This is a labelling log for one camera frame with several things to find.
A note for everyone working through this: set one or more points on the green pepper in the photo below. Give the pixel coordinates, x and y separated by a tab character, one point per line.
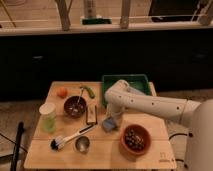
89	91

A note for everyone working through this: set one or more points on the small brown wooden block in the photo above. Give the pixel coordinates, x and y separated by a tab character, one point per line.
91	116

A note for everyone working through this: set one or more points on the green base stand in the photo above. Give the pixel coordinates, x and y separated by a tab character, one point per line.
96	21

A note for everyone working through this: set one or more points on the small metal cup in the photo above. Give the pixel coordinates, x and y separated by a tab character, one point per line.
82	144

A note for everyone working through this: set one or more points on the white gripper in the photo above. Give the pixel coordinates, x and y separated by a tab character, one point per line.
117	117

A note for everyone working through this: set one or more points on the orange bowl with berries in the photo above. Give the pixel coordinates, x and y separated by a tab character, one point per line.
135	140

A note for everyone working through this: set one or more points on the green plastic tray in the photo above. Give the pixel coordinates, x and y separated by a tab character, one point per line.
138	81

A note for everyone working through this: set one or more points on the orange fruit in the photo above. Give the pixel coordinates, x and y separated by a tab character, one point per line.
62	92

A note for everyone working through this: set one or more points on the white dish brush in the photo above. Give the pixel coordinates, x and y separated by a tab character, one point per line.
60	141

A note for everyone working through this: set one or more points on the dark brown bowl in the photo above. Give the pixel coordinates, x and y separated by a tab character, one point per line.
69	105

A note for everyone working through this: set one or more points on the blue sponge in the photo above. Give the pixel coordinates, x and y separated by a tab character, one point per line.
109	124

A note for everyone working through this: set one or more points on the grey folded cloth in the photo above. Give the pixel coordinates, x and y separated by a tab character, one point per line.
135	91

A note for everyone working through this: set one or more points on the black pole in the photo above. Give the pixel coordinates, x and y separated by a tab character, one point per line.
15	156

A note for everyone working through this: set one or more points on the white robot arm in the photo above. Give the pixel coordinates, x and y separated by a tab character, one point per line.
196	116

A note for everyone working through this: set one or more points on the metal spoon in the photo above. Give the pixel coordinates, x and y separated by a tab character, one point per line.
75	109

